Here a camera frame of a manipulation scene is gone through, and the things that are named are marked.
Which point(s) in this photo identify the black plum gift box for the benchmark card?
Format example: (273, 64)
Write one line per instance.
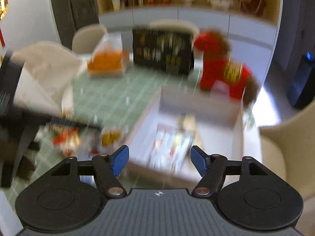
(164, 50)

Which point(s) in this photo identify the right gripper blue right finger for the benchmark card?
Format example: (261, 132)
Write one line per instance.
(200, 160)

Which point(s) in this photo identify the cream paper bag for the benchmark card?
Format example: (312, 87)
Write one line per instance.
(48, 70)

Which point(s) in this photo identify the red orange snack bag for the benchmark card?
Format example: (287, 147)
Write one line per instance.
(65, 140)

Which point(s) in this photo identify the snacks inside pink box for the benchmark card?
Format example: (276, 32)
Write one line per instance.
(172, 145)

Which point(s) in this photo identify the white cabinet with shelf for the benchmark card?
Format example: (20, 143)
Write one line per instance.
(253, 38)

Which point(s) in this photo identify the beige chair right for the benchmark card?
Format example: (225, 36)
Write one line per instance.
(288, 150)

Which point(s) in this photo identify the orange tissue box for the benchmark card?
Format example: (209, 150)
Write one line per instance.
(108, 57)

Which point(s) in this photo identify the pink cardboard box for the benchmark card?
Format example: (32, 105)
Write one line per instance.
(215, 124)

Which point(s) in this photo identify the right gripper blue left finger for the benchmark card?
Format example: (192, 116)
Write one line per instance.
(119, 159)

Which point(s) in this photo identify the green grid tablecloth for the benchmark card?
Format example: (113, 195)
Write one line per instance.
(110, 102)

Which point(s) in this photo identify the beige chair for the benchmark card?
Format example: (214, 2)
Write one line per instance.
(87, 38)
(288, 150)

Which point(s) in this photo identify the red plush toy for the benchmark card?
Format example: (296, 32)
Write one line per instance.
(218, 66)

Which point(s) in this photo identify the yellow panda snack bag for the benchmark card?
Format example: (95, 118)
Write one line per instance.
(109, 137)

